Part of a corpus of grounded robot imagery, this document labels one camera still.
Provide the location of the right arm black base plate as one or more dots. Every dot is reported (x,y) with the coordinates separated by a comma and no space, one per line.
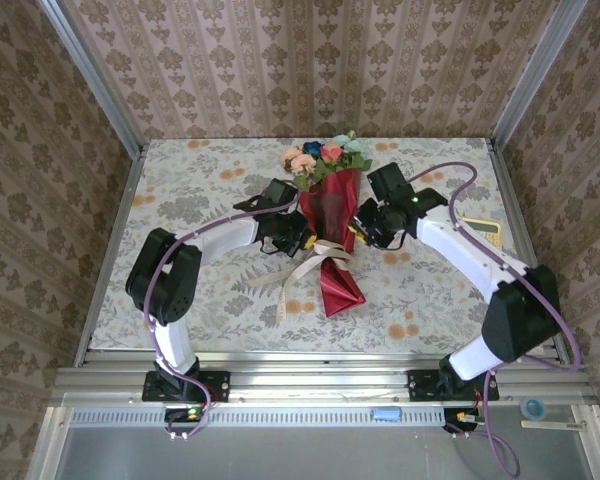
(422,385)

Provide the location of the aluminium corner post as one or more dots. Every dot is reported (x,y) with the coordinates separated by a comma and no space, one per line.
(535,75)
(92,75)

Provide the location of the mint artificial flower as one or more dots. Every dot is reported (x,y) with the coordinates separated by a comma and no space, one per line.
(351,144)

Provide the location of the black controller with orange plug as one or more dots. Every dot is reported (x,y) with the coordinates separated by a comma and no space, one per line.
(462,417)

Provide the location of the blue tape roll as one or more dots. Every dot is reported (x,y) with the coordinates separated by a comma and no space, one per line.
(533,407)

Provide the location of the wooden ruler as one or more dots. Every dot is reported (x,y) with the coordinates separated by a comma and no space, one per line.
(555,425)

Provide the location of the gold calculator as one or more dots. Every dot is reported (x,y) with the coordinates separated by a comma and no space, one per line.
(485,232)

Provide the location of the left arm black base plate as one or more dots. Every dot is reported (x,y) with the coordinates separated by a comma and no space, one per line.
(215,385)

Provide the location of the grey metal panel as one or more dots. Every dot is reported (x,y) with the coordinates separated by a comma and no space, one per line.
(305,450)

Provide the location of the beige ribbon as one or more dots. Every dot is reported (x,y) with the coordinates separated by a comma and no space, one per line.
(325,248)

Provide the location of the black controller with green light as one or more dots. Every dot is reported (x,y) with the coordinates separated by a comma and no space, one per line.
(186,414)

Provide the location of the aluminium side rail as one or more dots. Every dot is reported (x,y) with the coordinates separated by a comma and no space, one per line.
(511,200)
(122,210)

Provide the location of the coral red artificial flower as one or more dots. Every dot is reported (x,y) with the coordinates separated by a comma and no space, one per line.
(331,152)

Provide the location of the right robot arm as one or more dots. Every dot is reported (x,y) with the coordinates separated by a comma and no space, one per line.
(455,250)

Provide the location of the aluminium frame rails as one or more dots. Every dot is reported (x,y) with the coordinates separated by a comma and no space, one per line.
(320,380)

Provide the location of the blue artificial flower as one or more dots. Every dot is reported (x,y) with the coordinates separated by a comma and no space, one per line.
(311,148)

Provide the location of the dark red wrapping paper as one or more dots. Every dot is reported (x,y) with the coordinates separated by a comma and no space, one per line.
(332,210)

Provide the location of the floral tablecloth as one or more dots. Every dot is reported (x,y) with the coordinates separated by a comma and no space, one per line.
(180,165)

